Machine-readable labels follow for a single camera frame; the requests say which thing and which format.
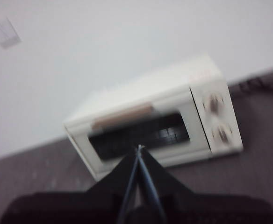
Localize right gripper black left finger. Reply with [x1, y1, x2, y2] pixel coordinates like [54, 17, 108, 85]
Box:
[0, 145, 141, 224]

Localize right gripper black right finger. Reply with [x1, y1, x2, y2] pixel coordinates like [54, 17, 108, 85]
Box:
[139, 145, 273, 224]

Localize beige oven knob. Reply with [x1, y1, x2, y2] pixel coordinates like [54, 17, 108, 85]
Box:
[203, 92, 226, 115]
[211, 123, 234, 147]

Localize white toaster oven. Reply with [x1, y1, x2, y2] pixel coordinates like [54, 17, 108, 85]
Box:
[63, 53, 244, 184]

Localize white wall socket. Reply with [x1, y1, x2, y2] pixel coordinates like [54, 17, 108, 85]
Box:
[0, 16, 22, 49]

